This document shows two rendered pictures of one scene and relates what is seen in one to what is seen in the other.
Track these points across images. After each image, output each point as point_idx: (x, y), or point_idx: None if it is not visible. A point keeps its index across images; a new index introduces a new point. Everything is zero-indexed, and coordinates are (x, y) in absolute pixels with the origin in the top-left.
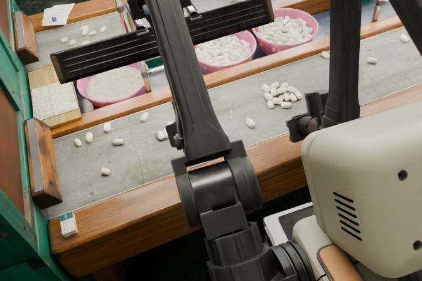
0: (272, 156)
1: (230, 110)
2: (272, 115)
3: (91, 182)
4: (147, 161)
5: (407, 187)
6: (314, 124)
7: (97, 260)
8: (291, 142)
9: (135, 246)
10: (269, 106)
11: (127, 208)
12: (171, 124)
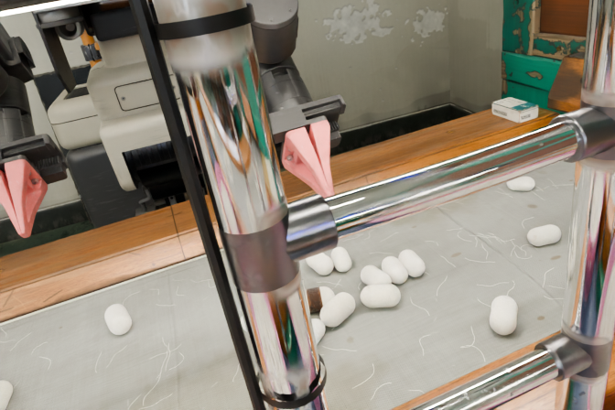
0: (120, 231)
1: (160, 382)
2: (29, 365)
3: (543, 174)
4: (426, 218)
5: None
6: (13, 85)
7: None
8: (52, 261)
9: None
10: (10, 386)
11: (422, 140)
12: (327, 98)
